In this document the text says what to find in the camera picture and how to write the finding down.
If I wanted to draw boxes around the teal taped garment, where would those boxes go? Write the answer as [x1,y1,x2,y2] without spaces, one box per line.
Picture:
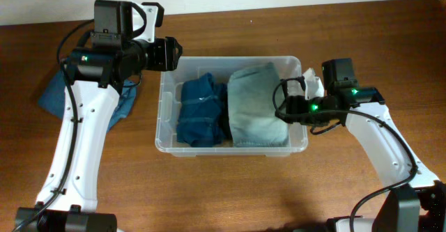
[176,72,226,148]

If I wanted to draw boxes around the light blue jeans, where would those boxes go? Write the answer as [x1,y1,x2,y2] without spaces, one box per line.
[227,63,289,147]

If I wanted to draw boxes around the small black taped garment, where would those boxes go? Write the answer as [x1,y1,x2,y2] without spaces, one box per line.
[219,114,232,140]

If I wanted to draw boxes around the dark blue jeans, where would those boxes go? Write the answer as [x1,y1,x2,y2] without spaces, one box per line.
[38,71,137,131]

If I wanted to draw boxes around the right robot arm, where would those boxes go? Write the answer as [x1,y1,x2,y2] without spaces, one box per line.
[275,59,445,231]

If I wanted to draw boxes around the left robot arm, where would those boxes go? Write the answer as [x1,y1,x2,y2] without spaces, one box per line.
[15,0,182,231]

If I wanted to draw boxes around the clear plastic storage bin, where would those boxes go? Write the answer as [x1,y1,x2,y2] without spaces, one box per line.
[155,56,308,157]

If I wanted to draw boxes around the right black cable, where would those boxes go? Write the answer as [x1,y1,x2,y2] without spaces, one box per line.
[271,77,419,232]

